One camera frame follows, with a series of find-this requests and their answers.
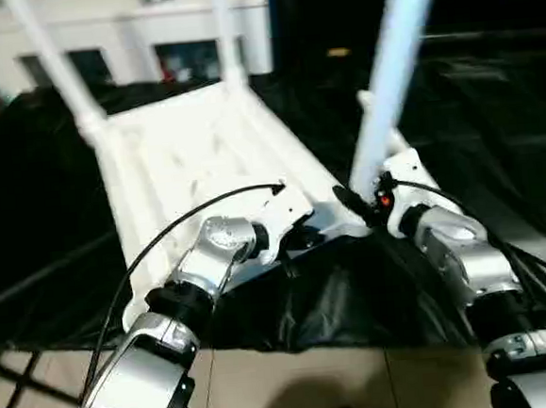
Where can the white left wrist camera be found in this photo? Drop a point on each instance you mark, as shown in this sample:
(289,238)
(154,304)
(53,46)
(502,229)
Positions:
(288,217)

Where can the white plastic table leg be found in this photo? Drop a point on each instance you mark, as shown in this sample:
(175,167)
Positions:
(54,65)
(227,33)
(393,143)
(390,72)

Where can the small tan box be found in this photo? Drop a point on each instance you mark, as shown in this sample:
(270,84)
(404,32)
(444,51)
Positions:
(338,52)

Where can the black folding table frame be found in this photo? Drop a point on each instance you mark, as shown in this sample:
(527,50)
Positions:
(28,393)

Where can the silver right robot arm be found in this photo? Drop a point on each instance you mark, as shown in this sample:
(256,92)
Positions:
(476,264)

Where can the white glass-door cabinet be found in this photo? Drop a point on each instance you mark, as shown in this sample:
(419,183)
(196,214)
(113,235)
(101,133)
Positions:
(118,37)

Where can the white plastic table top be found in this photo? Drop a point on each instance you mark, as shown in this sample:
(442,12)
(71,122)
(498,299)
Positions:
(184,154)

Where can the black plastic mat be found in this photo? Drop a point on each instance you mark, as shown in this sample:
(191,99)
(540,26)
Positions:
(38,222)

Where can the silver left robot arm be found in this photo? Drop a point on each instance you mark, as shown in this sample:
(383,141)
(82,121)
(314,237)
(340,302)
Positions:
(168,316)

